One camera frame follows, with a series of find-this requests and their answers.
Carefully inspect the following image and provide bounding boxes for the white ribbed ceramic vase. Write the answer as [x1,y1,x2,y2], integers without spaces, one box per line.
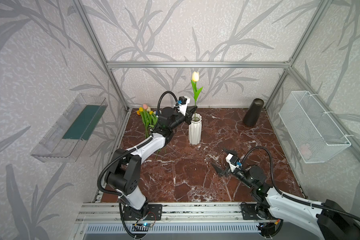
[189,113,202,145]

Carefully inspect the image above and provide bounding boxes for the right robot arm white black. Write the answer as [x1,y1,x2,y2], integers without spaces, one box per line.
[213,149,360,240]

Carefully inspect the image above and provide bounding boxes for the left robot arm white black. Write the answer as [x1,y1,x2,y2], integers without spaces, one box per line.
[97,91,197,211]

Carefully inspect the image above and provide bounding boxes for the black cylindrical vase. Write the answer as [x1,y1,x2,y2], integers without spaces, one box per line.
[243,98,264,127]

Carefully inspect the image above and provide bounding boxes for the bundle of tulips with band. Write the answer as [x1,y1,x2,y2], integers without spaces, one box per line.
[137,104,158,138]

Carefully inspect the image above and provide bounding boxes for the green circuit board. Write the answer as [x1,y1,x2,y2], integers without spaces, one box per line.
[134,223,155,228]

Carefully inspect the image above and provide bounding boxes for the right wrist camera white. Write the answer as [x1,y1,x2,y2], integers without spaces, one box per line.
[226,154,243,173]

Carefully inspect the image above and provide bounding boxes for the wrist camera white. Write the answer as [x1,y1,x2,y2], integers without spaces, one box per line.
[176,96,191,116]
[226,154,243,173]

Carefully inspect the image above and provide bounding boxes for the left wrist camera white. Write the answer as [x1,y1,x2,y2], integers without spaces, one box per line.
[176,96,191,116]

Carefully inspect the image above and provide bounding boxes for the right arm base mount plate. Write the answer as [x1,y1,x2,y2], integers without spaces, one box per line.
[240,202,275,221]

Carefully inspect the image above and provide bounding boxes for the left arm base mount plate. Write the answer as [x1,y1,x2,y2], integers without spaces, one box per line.
[122,204,163,221]

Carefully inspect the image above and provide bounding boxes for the white wire mesh basket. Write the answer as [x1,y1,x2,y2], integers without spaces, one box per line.
[279,91,352,164]

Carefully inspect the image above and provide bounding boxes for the clear plastic wall tray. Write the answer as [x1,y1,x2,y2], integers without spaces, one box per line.
[31,94,108,163]

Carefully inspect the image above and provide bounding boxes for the aluminium frame front rail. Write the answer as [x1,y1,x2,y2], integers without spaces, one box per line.
[74,201,328,224]

